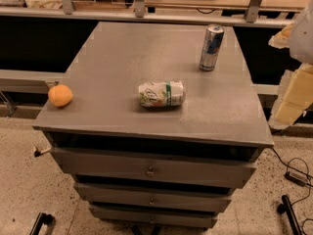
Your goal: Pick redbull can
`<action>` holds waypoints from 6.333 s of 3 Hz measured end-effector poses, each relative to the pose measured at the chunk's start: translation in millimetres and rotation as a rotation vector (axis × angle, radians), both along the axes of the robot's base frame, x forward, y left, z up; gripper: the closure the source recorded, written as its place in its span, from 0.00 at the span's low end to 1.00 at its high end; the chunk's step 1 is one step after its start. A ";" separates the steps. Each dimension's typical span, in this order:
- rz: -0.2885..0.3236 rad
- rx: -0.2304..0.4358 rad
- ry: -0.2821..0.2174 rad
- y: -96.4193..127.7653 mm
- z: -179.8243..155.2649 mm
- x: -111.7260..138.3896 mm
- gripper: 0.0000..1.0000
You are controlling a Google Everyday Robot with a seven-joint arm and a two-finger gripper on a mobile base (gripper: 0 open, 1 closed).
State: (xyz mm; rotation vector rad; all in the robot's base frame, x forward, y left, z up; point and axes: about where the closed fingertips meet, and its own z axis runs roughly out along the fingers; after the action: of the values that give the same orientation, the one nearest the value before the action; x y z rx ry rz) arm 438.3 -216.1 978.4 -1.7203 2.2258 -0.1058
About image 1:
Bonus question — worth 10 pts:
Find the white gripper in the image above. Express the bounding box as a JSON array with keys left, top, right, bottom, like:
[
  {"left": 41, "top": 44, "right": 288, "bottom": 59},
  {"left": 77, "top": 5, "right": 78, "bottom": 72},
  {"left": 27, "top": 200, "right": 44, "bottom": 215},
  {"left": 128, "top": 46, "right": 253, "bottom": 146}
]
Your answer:
[{"left": 268, "top": 0, "right": 313, "bottom": 130}]

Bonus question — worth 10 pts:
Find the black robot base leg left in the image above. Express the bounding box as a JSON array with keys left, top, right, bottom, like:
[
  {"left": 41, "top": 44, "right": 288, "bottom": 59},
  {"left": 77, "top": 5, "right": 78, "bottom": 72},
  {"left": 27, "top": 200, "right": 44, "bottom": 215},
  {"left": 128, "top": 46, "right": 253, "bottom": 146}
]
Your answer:
[{"left": 29, "top": 212, "right": 54, "bottom": 235}]

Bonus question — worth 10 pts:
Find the orange fruit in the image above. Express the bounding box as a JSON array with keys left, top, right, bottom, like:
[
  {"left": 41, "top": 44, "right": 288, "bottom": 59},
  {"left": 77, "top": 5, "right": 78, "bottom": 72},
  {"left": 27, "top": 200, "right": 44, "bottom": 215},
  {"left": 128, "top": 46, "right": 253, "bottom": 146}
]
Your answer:
[{"left": 48, "top": 84, "right": 73, "bottom": 107}]

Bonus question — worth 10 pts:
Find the white green crushed can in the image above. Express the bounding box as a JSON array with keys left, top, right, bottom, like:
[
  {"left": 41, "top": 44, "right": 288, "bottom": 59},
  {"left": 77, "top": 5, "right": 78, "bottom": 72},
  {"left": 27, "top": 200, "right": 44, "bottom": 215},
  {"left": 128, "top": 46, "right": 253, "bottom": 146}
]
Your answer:
[{"left": 138, "top": 80, "right": 185, "bottom": 108}]

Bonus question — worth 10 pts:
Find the black power adapter with cable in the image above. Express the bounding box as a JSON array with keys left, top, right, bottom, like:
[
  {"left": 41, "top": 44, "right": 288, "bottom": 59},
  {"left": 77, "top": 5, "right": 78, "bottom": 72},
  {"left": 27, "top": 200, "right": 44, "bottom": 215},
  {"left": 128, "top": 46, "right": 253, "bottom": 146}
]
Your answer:
[{"left": 270, "top": 147, "right": 313, "bottom": 235}]

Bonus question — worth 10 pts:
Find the silver blue redbull can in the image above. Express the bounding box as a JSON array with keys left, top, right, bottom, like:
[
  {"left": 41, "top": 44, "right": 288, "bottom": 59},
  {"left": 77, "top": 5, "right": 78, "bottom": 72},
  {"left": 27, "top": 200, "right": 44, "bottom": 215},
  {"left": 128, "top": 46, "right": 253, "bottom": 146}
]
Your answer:
[{"left": 200, "top": 24, "right": 224, "bottom": 71}]

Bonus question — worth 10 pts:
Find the grey metal shelf rail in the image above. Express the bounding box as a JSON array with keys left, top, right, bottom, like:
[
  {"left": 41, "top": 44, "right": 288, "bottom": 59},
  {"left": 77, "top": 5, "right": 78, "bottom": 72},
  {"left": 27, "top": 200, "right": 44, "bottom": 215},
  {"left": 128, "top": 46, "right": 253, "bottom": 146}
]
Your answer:
[{"left": 0, "top": 0, "right": 293, "bottom": 28}]

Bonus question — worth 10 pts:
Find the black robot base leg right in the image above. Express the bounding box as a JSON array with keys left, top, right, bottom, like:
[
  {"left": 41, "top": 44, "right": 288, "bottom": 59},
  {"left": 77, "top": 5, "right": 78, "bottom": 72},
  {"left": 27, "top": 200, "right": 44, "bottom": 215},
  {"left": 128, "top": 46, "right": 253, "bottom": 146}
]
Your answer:
[{"left": 277, "top": 195, "right": 302, "bottom": 235}]

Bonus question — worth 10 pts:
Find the grey drawer cabinet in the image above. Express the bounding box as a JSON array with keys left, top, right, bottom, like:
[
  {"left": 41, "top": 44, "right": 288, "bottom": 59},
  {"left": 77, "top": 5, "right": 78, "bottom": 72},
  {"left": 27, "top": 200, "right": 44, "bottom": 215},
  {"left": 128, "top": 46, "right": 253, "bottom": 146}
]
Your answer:
[{"left": 34, "top": 23, "right": 273, "bottom": 228}]

